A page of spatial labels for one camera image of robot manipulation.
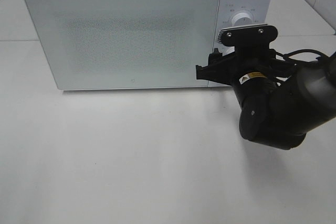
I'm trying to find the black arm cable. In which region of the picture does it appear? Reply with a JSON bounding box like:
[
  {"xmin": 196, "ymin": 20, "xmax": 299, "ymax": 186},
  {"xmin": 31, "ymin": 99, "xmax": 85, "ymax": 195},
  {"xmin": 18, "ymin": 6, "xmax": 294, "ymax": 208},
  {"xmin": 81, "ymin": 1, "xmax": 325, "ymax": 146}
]
[{"xmin": 272, "ymin": 48, "xmax": 329, "ymax": 83}]

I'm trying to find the white timer knob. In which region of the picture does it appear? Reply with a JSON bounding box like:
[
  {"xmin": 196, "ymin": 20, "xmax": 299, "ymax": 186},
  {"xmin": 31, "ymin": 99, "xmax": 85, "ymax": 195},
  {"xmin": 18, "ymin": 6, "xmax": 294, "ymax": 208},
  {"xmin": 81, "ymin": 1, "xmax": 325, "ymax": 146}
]
[{"xmin": 224, "ymin": 47, "xmax": 235, "ymax": 55}]

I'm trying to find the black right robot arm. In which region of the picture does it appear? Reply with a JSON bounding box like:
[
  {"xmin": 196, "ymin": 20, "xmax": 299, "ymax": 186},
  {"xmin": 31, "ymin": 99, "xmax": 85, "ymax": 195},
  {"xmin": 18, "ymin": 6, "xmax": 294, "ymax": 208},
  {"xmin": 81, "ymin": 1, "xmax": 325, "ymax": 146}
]
[{"xmin": 196, "ymin": 39, "xmax": 335, "ymax": 150}]

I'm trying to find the white microwave door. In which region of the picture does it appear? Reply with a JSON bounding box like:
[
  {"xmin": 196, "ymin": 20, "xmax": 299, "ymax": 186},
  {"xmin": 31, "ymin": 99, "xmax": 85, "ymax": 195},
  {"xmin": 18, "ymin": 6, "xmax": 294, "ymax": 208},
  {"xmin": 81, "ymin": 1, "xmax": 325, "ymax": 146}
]
[{"xmin": 25, "ymin": 0, "xmax": 218, "ymax": 90}]

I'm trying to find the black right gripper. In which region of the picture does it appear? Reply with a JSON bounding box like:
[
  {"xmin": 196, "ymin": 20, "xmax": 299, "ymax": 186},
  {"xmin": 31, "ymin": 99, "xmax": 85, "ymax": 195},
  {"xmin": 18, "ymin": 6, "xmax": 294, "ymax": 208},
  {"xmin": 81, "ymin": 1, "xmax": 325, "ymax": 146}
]
[{"xmin": 196, "ymin": 37, "xmax": 276, "ymax": 109}]

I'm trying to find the white upper power knob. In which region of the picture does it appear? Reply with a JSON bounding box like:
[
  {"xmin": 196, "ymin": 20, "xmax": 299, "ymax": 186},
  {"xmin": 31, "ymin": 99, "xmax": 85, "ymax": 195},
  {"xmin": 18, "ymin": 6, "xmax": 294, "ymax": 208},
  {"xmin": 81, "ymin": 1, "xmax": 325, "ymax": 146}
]
[{"xmin": 230, "ymin": 10, "xmax": 253, "ymax": 26}]

